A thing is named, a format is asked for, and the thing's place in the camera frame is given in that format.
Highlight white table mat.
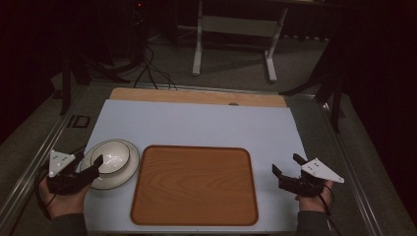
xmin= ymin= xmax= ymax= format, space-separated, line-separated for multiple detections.
xmin=83 ymin=98 xmax=310 ymax=234

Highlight black square floor plate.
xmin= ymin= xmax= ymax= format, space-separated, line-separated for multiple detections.
xmin=66 ymin=114 xmax=91 ymax=129

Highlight left hand-held gripper cable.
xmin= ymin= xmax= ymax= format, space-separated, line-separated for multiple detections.
xmin=33 ymin=162 xmax=55 ymax=221

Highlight person's left hand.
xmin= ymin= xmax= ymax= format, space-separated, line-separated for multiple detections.
xmin=38 ymin=178 xmax=91 ymax=220

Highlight black floor cables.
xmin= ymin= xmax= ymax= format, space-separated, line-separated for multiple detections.
xmin=132 ymin=43 xmax=178 ymax=91

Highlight right hand-held gripper cable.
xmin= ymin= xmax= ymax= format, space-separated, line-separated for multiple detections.
xmin=314 ymin=183 xmax=343 ymax=236

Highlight hand-held gripper cable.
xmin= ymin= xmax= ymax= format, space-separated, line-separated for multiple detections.
xmin=33 ymin=162 xmax=55 ymax=221
xmin=314 ymin=183 xmax=343 ymax=236

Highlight wooden table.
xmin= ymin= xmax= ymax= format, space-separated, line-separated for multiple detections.
xmin=108 ymin=87 xmax=288 ymax=108

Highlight wooden tray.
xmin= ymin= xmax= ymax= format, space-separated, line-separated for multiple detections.
xmin=130 ymin=145 xmax=260 ymax=227

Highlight metal floor rail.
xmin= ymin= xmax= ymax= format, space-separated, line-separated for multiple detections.
xmin=0 ymin=86 xmax=89 ymax=229
xmin=319 ymin=100 xmax=386 ymax=236

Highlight white metal frame stand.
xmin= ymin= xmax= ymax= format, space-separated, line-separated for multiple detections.
xmin=192 ymin=0 xmax=290 ymax=84

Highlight white bowl with dark rim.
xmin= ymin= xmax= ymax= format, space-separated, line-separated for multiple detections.
xmin=89 ymin=140 xmax=132 ymax=175

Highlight white ceramic bowl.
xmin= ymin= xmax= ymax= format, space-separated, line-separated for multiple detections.
xmin=79 ymin=138 xmax=142 ymax=191

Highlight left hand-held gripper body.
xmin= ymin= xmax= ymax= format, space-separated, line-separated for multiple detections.
xmin=45 ymin=149 xmax=100 ymax=197

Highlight person's right hand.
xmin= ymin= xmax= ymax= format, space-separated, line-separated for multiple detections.
xmin=294 ymin=181 xmax=334 ymax=213

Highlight black tripod stand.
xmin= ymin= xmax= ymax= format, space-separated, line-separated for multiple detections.
xmin=278 ymin=29 xmax=346 ymax=134
xmin=59 ymin=45 xmax=132 ymax=116

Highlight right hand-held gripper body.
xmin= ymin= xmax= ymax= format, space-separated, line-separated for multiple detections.
xmin=277 ymin=157 xmax=345 ymax=199

